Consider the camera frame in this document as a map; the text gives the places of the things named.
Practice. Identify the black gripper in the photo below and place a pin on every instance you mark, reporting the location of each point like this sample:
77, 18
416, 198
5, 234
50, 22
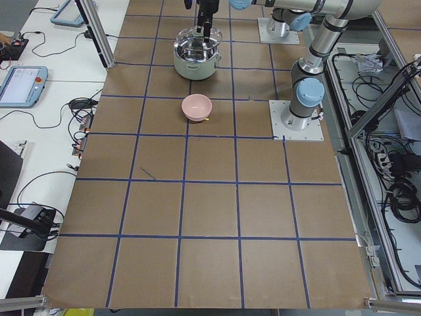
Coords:
208, 7

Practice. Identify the glass pot lid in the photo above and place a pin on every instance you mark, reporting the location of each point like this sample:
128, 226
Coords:
191, 39

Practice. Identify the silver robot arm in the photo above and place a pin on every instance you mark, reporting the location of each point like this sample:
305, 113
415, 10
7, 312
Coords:
308, 91
296, 19

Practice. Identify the green electric pot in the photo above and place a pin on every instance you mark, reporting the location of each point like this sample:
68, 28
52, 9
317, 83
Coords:
196, 64

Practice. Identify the pink bowl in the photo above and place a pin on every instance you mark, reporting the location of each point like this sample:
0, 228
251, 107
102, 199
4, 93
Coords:
197, 107

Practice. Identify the upper teach pendant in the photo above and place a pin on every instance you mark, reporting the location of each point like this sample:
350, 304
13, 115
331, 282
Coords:
68, 14

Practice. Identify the teach pendant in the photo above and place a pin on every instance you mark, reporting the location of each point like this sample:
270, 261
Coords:
68, 14
23, 86

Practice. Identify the crumpled white paper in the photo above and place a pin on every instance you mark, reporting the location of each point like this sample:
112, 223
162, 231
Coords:
368, 63

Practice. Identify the brown paper table mat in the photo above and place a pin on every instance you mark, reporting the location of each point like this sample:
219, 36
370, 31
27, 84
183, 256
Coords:
167, 212

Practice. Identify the lower teach pendant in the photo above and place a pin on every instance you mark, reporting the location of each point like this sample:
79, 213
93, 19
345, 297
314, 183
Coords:
23, 86

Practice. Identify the grey usb hub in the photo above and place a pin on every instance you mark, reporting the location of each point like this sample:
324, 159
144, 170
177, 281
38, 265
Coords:
37, 217

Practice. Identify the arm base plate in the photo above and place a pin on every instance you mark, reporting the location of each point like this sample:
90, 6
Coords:
286, 126
271, 31

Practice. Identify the aluminium frame post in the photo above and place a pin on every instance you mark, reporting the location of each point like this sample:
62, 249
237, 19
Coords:
97, 33

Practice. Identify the black camera stand base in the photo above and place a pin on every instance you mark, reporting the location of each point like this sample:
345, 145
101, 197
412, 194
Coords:
19, 238

